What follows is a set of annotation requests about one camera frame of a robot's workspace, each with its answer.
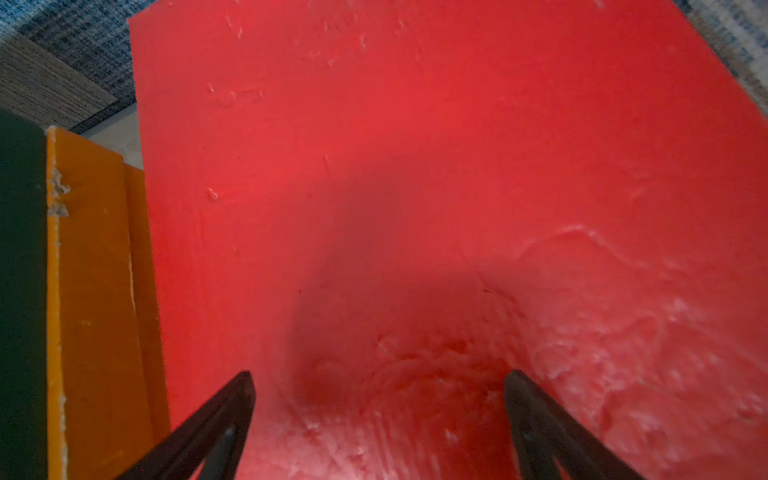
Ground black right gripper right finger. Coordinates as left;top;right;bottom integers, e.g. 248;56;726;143
503;370;641;479

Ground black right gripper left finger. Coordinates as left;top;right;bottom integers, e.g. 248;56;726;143
118;370;256;479

